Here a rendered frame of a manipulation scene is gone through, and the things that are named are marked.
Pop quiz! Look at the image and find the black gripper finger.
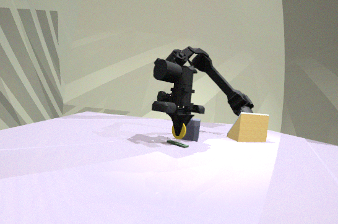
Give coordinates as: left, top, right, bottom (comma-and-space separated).
184, 114, 195, 126
166, 113, 186, 136

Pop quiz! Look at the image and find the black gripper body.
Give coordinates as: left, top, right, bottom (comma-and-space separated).
152, 84, 205, 114

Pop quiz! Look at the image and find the gold coin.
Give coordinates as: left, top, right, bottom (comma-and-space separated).
171, 124, 186, 139

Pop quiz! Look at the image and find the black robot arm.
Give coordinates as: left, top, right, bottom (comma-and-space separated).
153, 46, 254, 116

